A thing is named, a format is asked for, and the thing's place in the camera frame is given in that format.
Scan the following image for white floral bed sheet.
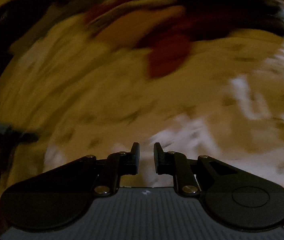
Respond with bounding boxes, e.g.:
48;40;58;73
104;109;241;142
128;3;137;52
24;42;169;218
0;4;284;233

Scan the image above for dark red cloth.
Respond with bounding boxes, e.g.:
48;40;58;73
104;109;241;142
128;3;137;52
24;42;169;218
147;33;192;79

